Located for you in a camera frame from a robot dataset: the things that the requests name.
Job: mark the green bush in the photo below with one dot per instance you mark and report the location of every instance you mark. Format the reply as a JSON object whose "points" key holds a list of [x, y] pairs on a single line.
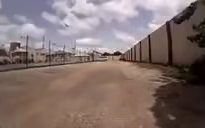
{"points": [[203, 50]]}

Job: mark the distant dark trees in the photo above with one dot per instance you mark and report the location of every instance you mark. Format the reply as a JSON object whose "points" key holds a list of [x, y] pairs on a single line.
{"points": [[111, 53]]}

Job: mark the long pale panel wall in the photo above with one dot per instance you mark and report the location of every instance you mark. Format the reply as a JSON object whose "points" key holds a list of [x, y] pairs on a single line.
{"points": [[176, 43]]}

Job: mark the brown dirt road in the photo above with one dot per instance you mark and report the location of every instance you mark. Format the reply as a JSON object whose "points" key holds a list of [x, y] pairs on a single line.
{"points": [[76, 96]]}

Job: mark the group of pale buildings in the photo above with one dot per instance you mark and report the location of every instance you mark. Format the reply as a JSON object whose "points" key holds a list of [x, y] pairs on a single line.
{"points": [[23, 53]]}

